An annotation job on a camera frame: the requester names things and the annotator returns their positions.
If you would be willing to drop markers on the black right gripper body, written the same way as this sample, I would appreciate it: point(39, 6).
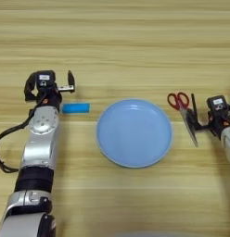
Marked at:
point(217, 122)

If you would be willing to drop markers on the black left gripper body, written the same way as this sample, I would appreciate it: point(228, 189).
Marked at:
point(50, 96)

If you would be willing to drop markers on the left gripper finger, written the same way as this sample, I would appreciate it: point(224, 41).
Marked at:
point(29, 89)
point(71, 81)

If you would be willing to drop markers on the small blue rectangular block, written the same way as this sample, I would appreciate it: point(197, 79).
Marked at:
point(76, 108)

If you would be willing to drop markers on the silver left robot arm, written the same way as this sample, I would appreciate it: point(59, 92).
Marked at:
point(39, 148)

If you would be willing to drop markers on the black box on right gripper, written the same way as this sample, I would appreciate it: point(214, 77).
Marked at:
point(217, 103)

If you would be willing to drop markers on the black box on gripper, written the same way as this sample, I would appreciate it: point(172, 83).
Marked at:
point(45, 79)
point(217, 103)

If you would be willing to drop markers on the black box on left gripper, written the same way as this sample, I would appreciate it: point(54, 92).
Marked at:
point(45, 79)

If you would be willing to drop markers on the light blue round plate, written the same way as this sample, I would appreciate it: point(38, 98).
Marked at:
point(134, 132)

